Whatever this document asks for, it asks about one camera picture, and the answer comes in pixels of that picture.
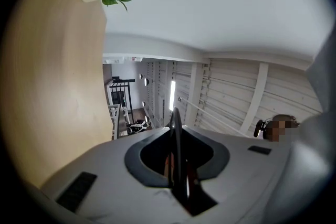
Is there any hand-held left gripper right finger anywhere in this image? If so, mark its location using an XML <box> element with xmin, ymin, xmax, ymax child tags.
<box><xmin>176</xmin><ymin>108</ymin><xmax>198</xmax><ymax>208</ymax></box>

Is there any black head-worn camera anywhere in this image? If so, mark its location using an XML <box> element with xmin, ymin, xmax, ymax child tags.
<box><xmin>253</xmin><ymin>119</ymin><xmax>267</xmax><ymax>138</ymax></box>

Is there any person's head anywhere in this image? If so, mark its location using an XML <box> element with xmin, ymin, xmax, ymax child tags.
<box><xmin>264</xmin><ymin>114</ymin><xmax>300</xmax><ymax>143</ymax></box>

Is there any long ceiling light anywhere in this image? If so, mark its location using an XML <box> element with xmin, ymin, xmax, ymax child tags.
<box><xmin>169</xmin><ymin>80</ymin><xmax>176</xmax><ymax>111</ymax></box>

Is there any person's grey shirt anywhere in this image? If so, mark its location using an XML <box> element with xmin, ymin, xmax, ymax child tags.
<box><xmin>266</xmin><ymin>30</ymin><xmax>336</xmax><ymax>224</ymax></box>

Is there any white chair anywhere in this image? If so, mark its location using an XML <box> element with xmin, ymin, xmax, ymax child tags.
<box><xmin>107</xmin><ymin>103</ymin><xmax>130</xmax><ymax>140</ymax></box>

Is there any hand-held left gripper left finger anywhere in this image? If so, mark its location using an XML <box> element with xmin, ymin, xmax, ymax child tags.
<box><xmin>163</xmin><ymin>106</ymin><xmax>180</xmax><ymax>190</ymax></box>

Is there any black metal rack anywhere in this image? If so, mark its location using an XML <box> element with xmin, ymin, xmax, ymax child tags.
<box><xmin>109</xmin><ymin>76</ymin><xmax>136</xmax><ymax>124</ymax></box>

